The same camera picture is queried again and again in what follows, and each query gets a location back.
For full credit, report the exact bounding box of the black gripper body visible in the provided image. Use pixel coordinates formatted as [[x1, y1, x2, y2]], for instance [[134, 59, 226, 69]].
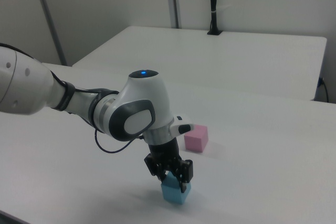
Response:
[[143, 139, 195, 183]]

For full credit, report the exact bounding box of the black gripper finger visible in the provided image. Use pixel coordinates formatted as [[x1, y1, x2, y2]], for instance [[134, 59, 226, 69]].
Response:
[[157, 170, 169, 183], [177, 176, 188, 194]]

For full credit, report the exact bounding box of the blue cube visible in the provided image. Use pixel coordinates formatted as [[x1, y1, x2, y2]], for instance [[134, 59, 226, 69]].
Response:
[[160, 173, 192, 205]]

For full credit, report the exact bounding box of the pink cube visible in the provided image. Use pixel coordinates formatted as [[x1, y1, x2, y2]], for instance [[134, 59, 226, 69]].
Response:
[[183, 124, 208, 153]]

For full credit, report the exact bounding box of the black pole with clamp base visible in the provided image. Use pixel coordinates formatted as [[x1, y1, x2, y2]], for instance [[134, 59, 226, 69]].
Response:
[[206, 0, 224, 36]]

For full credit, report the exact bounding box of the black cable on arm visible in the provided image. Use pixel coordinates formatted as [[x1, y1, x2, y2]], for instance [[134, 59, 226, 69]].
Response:
[[51, 72, 145, 154]]

